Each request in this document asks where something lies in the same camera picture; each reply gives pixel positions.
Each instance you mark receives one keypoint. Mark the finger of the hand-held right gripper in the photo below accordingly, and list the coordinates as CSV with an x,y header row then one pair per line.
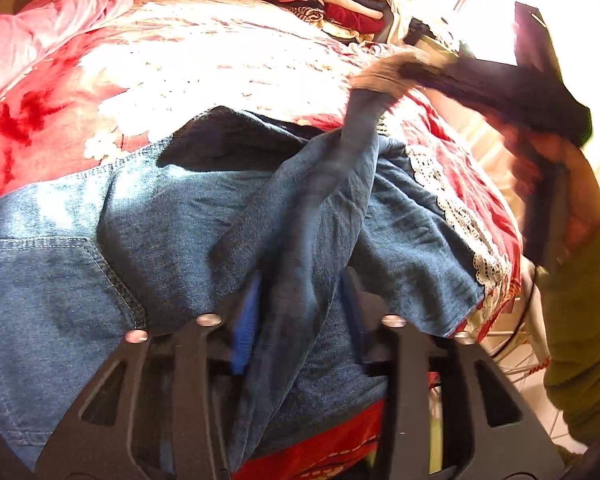
x,y
430,74

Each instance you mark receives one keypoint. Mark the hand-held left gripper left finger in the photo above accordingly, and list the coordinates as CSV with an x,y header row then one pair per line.
x,y
242,330

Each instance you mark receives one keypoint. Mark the blue denim pants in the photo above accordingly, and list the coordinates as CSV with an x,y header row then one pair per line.
x,y
180,210

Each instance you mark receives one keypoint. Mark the person's right hand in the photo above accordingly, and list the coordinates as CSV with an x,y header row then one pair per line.
x,y
582,200

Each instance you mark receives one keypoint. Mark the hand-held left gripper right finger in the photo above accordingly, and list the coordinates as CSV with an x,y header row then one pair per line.
x,y
354,310

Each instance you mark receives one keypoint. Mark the pile of folded clothes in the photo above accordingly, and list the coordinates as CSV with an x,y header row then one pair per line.
x,y
340,5

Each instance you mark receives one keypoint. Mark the pink duvet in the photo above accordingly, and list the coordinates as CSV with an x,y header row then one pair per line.
x,y
55,20

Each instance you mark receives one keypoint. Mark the red floral blanket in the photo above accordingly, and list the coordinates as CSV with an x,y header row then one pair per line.
x,y
180,60

